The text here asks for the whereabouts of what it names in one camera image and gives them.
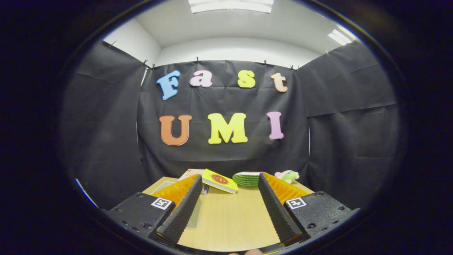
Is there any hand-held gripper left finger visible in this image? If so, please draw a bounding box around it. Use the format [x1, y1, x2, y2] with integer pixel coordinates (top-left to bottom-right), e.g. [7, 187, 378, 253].
[100, 174, 203, 245]

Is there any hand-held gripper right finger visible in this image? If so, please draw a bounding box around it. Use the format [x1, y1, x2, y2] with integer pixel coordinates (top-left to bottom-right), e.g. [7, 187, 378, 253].
[258, 172, 361, 245]

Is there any beige fabric storage box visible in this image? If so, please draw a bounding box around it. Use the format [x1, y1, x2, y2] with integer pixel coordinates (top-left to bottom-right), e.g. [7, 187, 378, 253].
[152, 180, 203, 229]

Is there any pink and green plush toy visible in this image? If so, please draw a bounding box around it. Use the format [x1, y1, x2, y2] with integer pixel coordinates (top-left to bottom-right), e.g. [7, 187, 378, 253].
[275, 170, 300, 184]

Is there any beige paperback book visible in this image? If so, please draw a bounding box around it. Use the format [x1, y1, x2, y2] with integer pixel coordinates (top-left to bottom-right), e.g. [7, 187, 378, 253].
[178, 169, 206, 182]

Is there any watermelon slice plush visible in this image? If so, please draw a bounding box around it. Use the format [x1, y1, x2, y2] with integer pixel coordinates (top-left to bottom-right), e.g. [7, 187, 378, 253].
[233, 172, 262, 188]

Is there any yellow book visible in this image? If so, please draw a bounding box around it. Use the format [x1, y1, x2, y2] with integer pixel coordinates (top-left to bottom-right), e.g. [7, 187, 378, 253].
[202, 169, 239, 194]

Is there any small ceiling light panel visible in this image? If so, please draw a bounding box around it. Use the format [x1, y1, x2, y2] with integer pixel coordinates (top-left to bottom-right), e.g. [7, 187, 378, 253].
[327, 28, 352, 46]

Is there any large ceiling light panel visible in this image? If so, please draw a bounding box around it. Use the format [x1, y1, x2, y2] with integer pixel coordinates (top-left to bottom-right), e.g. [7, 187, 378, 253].
[188, 0, 274, 14]

